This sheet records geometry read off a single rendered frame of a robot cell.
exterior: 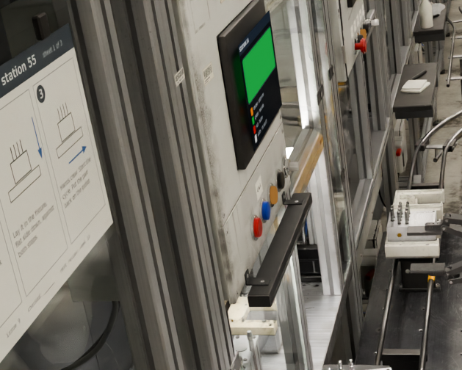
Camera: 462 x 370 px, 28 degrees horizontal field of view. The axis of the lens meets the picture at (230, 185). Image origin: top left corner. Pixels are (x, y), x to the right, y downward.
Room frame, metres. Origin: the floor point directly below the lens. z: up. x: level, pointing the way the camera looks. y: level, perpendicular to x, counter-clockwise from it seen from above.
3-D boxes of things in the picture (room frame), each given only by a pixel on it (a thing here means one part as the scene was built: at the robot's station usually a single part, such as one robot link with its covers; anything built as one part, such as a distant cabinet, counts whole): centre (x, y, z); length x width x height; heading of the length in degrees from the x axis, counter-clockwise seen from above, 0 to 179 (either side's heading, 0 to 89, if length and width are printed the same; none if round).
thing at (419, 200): (2.33, -0.50, 0.84); 0.36 x 0.14 x 0.10; 162
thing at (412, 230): (1.67, -0.37, 1.17); 0.07 x 0.03 x 0.01; 72
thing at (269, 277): (1.34, -0.06, 1.37); 0.36 x 0.04 x 0.04; 162
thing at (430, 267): (1.67, -0.37, 1.08); 0.07 x 0.03 x 0.01; 72
